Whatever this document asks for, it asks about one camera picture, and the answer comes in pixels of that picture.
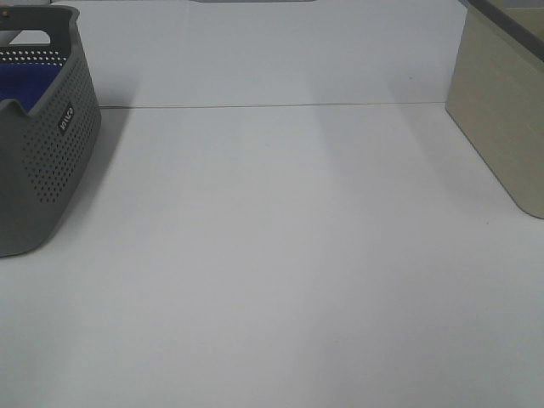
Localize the blue microfibre towel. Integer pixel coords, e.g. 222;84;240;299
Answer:
1;63;62;112

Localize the grey perforated plastic basket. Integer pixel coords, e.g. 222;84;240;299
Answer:
1;5;101;257

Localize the beige storage bin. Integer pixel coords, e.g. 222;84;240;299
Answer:
445;1;543;218

